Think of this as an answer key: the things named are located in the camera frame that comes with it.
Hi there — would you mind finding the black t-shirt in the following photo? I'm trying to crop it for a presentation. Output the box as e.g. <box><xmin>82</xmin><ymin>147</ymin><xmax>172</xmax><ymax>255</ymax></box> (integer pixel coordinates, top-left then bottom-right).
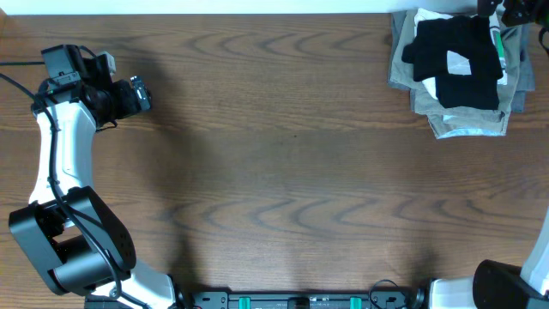
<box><xmin>401</xmin><ymin>15</ymin><xmax>504</xmax><ymax>110</ymax></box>

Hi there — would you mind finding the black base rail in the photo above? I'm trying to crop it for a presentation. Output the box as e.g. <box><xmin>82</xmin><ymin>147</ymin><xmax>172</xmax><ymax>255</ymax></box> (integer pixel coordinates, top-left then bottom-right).
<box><xmin>83</xmin><ymin>290</ymin><xmax>425</xmax><ymax>309</ymax></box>

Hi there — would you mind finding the grey folded garment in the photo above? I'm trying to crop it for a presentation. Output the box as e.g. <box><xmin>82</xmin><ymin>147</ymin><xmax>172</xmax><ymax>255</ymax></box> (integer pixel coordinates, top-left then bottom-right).
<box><xmin>388</xmin><ymin>11</ymin><xmax>535</xmax><ymax>112</ymax></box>

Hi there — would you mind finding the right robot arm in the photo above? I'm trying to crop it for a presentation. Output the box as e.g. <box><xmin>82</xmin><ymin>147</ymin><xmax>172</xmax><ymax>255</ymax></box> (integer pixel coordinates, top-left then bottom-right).
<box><xmin>403</xmin><ymin>1</ymin><xmax>548</xmax><ymax>309</ymax></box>

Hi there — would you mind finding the olive khaki folded garment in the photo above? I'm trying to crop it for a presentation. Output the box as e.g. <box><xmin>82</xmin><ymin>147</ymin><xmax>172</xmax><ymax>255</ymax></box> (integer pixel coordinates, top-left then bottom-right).
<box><xmin>397</xmin><ymin>9</ymin><xmax>521</xmax><ymax>122</ymax></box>

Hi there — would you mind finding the light blue folded garment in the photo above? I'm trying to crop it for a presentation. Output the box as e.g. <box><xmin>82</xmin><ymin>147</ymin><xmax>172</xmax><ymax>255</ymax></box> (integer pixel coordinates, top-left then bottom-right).
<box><xmin>428</xmin><ymin>115</ymin><xmax>509</xmax><ymax>139</ymax></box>

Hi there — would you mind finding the left black cable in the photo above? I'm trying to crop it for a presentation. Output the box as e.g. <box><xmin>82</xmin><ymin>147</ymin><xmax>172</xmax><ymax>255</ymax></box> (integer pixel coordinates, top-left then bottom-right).
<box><xmin>0</xmin><ymin>59</ymin><xmax>151</xmax><ymax>309</ymax></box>

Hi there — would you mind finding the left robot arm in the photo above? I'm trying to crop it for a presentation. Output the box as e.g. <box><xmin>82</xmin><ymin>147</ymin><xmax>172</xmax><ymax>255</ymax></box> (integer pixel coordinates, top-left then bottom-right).
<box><xmin>9</xmin><ymin>76</ymin><xmax>180</xmax><ymax>308</ymax></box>

